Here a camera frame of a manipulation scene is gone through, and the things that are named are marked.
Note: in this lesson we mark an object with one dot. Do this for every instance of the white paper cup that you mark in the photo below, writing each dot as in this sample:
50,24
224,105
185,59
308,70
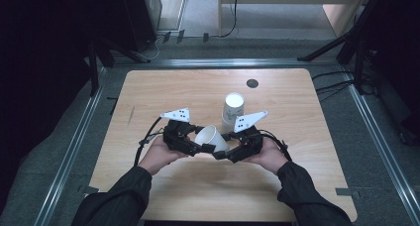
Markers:
214,140

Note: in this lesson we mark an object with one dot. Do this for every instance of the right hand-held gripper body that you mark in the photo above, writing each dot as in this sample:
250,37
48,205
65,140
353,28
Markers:
251,143

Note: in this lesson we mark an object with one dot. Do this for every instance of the person's left hand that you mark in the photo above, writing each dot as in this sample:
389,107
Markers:
158,156

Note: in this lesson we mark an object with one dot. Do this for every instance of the grey tape strip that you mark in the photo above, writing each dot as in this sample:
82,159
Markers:
88,189
346,191

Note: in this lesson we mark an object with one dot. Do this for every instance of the black cabinet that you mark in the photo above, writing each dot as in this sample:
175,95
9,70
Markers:
138,18

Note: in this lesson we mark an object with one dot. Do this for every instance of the black tape strip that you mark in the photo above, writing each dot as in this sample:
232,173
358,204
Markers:
180,36
166,37
205,37

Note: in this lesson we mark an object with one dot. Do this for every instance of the stack of white paper cups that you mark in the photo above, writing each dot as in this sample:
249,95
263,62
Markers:
232,110

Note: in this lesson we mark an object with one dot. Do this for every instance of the metal floor rail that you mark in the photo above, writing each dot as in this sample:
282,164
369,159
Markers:
224,63
368,120
71,153

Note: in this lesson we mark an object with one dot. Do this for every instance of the person's right hand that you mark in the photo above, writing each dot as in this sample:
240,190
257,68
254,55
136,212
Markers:
272,156

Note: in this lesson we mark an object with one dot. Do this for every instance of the black tripod stand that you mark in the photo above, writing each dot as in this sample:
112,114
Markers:
330,45

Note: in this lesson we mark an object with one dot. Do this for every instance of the black metal stand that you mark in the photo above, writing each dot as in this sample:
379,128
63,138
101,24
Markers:
94,74

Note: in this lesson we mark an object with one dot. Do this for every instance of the dark curtain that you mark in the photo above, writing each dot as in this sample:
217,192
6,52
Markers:
402,54
39,70

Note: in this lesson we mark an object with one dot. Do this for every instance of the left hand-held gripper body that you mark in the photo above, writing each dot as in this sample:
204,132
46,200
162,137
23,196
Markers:
175,136

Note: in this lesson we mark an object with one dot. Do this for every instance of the black round table grommet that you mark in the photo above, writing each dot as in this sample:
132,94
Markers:
252,83

